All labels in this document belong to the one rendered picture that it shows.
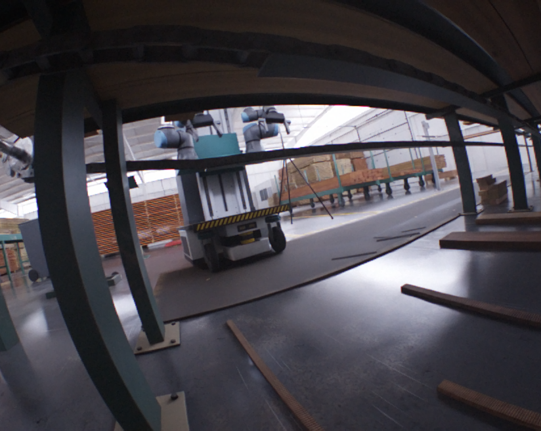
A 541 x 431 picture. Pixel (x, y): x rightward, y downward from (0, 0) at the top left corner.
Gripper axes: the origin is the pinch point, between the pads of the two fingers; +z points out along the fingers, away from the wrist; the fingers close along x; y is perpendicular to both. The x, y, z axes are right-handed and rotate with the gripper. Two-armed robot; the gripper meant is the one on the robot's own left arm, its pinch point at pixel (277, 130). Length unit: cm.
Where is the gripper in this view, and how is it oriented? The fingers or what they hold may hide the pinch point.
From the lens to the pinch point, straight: 144.6
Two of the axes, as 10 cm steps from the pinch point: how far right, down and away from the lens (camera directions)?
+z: 2.1, 9.0, -3.8
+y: 2.7, -4.3, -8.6
